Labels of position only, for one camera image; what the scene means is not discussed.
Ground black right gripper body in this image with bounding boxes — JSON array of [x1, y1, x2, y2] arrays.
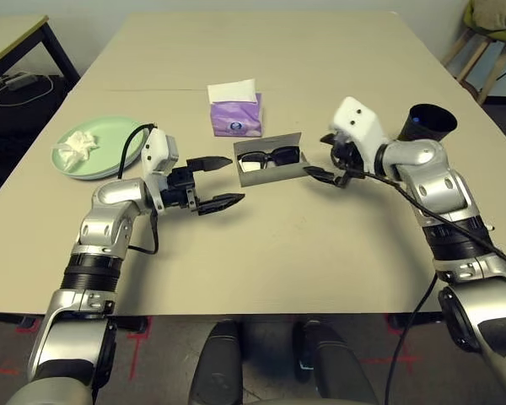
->
[[329, 133, 368, 189]]

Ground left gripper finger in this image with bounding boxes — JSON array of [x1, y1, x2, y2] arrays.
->
[[186, 155, 233, 173], [196, 192, 246, 217]]

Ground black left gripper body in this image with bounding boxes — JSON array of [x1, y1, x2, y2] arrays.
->
[[164, 164, 202, 214]]

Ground black sunglasses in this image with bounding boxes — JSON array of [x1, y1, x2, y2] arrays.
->
[[237, 145, 301, 174]]

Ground grey glasses case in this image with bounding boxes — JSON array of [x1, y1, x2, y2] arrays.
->
[[232, 132, 310, 187]]

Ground light green plate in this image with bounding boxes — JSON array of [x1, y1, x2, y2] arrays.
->
[[51, 116, 147, 178]]

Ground white tissue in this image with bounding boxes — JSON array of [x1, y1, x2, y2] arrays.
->
[[52, 130, 100, 170]]

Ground purple tissue pack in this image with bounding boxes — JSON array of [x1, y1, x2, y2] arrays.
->
[[206, 78, 265, 138]]

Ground light blue plate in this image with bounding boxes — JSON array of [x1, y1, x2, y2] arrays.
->
[[67, 147, 147, 181]]

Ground black cup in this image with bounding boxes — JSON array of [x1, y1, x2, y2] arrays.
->
[[395, 103, 459, 143]]

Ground wooden stool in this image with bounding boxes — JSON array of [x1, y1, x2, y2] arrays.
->
[[442, 29, 506, 105]]

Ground dark grey left robot leg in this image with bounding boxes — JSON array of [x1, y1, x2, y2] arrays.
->
[[191, 322, 244, 405]]

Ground dark grey robot leg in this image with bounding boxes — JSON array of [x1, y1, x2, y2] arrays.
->
[[294, 320, 379, 405], [191, 322, 244, 405]]

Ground black bag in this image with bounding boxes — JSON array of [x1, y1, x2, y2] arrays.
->
[[0, 73, 71, 178]]

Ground dark grey right robot leg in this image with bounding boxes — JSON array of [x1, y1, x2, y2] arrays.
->
[[294, 320, 379, 405]]

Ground grey power adapter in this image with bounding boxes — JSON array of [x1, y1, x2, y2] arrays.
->
[[2, 72, 37, 89]]

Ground beige jacket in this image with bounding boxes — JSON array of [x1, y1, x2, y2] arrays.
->
[[471, 0, 506, 33]]

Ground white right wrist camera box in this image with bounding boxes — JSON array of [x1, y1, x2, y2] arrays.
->
[[329, 95, 385, 174]]

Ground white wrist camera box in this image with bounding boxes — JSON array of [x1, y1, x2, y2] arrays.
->
[[141, 127, 180, 211], [329, 95, 385, 174]]

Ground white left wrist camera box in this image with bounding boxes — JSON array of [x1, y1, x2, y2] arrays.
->
[[141, 127, 180, 211]]

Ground black left wrist camera cable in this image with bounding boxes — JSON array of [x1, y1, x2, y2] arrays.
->
[[116, 121, 160, 257]]

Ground white cable loop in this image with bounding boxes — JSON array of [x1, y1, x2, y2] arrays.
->
[[0, 73, 54, 106]]

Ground beige side table black frame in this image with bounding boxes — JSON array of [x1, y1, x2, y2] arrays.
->
[[0, 14, 81, 92]]

